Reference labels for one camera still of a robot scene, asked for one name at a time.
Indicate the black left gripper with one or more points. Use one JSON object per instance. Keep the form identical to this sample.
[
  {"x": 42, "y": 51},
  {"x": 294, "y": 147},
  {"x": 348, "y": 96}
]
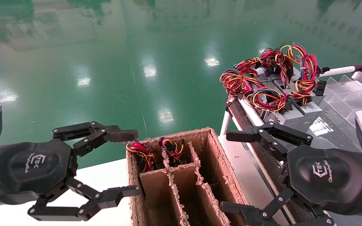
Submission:
[{"x": 33, "y": 166}]

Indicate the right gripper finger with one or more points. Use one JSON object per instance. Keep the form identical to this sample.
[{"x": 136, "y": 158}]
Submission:
[{"x": 240, "y": 213}]

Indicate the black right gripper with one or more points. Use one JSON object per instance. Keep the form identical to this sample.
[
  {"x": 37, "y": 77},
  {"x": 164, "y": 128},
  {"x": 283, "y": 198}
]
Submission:
[{"x": 325, "y": 175}]

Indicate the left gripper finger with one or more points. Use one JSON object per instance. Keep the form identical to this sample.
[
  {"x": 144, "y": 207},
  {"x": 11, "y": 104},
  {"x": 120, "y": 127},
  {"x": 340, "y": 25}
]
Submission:
[{"x": 121, "y": 135}]

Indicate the black foam strip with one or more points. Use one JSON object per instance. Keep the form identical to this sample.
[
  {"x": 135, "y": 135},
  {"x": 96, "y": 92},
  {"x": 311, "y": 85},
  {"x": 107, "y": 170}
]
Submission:
[{"x": 239, "y": 114}]

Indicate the cardboard box with dividers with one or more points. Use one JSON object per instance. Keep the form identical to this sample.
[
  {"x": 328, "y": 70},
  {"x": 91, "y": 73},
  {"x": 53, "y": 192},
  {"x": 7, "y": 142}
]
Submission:
[{"x": 218, "y": 169}]

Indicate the clear acrylic divider tray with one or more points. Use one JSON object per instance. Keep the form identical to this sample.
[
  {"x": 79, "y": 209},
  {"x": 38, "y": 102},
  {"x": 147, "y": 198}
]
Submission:
[{"x": 347, "y": 97}]

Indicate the white pipe rack frame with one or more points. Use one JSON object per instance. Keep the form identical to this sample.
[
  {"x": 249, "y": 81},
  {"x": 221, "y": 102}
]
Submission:
[{"x": 338, "y": 71}]

